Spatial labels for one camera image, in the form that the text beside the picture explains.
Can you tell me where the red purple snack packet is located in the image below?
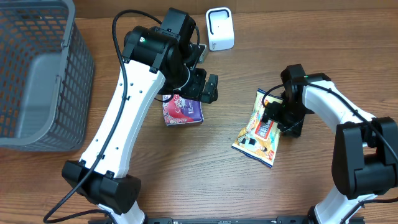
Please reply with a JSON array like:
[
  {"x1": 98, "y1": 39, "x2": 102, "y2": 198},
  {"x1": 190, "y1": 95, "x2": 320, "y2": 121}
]
[{"x1": 162, "y1": 95, "x2": 204, "y2": 126}]

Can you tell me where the yellow orange snack bag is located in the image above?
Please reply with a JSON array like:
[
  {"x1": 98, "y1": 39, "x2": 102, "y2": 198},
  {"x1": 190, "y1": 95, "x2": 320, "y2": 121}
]
[{"x1": 231, "y1": 89, "x2": 282, "y2": 168}]

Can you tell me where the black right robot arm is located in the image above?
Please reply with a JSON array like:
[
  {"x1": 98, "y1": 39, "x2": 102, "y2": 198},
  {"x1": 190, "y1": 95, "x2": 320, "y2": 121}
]
[{"x1": 254, "y1": 64, "x2": 397, "y2": 223}]

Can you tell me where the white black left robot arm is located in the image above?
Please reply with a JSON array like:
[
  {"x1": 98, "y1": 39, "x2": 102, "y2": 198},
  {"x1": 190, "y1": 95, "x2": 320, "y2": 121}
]
[{"x1": 62, "y1": 8, "x2": 218, "y2": 223}]

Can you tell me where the white barcode scanner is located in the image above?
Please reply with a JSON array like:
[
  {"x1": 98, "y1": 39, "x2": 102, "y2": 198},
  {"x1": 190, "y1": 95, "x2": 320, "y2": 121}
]
[{"x1": 205, "y1": 7, "x2": 234, "y2": 51}]

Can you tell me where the grey plastic mesh basket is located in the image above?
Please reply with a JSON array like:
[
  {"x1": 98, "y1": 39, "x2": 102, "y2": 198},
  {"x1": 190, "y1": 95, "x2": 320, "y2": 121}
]
[{"x1": 1, "y1": 0, "x2": 95, "y2": 152}]

